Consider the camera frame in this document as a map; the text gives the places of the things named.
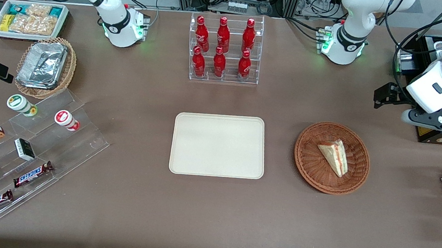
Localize triangular wrapped sandwich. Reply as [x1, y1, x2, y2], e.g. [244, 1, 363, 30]
[314, 137, 351, 178]

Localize oval light wicker basket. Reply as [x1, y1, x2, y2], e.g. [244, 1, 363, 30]
[13, 33, 79, 103]

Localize round brown wicker basket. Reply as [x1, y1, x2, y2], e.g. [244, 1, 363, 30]
[290, 119, 375, 198]

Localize beige plastic tray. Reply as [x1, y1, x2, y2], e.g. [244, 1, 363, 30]
[168, 108, 270, 184]

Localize green lid white cup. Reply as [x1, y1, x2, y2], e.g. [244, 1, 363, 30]
[5, 93, 40, 118]

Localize stacked aluminium foil containers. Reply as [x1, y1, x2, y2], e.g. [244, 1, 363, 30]
[16, 38, 69, 92]

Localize yellow snack pack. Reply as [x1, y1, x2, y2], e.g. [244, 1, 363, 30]
[0, 13, 14, 32]

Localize clear peanut snack bag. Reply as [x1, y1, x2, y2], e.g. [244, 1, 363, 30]
[25, 3, 53, 19]
[31, 14, 59, 37]
[9, 13, 36, 34]

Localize red lid white cup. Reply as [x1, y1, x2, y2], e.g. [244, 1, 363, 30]
[53, 109, 82, 132]

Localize white rectangular snack bin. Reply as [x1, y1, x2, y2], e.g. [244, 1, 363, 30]
[0, 0, 70, 46]

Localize small black carton box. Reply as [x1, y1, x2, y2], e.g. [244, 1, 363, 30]
[12, 138, 38, 162]

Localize clear acrylic stepped display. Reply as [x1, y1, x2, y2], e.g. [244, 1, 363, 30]
[0, 81, 116, 240]

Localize red cola bottle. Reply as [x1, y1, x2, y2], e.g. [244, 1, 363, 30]
[215, 16, 233, 54]
[211, 46, 228, 79]
[190, 45, 208, 79]
[237, 49, 253, 80]
[241, 17, 258, 54]
[193, 15, 213, 52]

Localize clear acrylic bottle rack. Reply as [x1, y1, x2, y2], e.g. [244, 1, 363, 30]
[184, 8, 266, 88]

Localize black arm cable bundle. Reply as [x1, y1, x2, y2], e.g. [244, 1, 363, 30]
[375, 0, 442, 108]

